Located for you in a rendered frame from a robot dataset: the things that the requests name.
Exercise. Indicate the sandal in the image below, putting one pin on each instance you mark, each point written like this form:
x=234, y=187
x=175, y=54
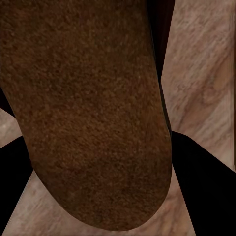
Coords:
x=83, y=80

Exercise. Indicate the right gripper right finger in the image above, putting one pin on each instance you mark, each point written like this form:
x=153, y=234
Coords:
x=208, y=187

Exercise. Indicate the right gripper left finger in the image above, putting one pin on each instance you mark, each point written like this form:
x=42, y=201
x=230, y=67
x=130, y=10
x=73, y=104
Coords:
x=15, y=171

